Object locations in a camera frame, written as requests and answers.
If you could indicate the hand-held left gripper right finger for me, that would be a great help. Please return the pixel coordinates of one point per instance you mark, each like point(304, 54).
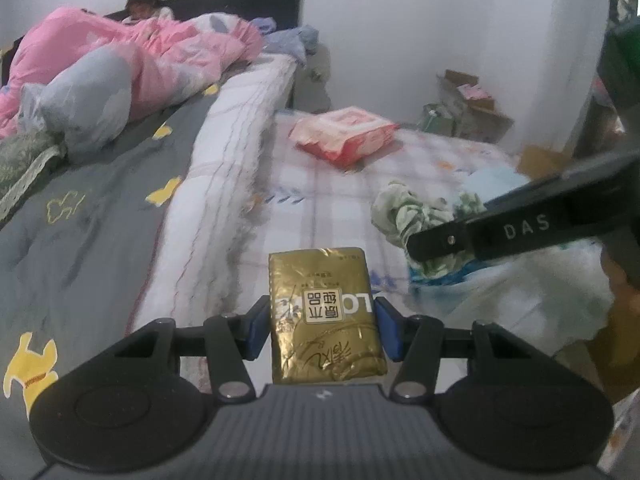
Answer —
point(387, 330)

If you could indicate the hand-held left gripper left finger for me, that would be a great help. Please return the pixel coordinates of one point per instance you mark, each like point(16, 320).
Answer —
point(257, 327)

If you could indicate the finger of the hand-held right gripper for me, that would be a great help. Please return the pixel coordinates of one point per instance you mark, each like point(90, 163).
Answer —
point(440, 242)

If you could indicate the green and white cloth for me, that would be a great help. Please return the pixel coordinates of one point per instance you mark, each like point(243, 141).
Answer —
point(400, 210)

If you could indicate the gold and white tissue pack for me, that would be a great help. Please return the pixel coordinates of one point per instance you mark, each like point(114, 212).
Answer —
point(325, 310)

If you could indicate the person's right hand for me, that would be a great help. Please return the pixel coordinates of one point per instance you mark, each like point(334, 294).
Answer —
point(622, 280)

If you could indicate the blue and white pack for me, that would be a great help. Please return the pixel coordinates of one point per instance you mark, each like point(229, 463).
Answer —
point(445, 271)

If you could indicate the flat cardboard piece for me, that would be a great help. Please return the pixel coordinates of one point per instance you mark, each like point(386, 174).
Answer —
point(542, 162)

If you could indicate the white plastic bag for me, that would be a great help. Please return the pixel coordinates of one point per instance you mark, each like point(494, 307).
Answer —
point(525, 295)

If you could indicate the open cardboard box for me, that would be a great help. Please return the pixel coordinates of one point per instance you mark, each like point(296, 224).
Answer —
point(492, 125)

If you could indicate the green box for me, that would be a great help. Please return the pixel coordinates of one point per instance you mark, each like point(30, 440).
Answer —
point(435, 120)

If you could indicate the red and white tissue pack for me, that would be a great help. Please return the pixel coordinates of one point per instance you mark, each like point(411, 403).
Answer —
point(345, 132)

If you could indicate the small pink pack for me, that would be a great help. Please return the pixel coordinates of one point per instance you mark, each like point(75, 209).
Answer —
point(472, 92)

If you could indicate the dark green object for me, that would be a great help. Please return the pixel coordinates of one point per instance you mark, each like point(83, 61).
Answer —
point(620, 60)

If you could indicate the white fluffy blanket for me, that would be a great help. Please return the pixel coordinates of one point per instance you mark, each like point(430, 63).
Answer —
point(225, 160)

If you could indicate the blue-grey clothes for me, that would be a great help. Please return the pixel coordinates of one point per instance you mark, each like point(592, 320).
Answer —
point(292, 40)

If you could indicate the pink quilt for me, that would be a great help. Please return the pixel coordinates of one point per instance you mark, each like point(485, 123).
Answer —
point(165, 60)

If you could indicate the grey pillow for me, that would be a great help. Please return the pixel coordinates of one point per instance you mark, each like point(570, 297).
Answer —
point(85, 100)

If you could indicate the green blanket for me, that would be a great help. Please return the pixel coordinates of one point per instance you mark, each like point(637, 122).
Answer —
point(20, 160)

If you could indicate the dark bed headboard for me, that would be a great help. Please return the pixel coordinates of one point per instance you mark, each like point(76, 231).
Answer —
point(240, 7)

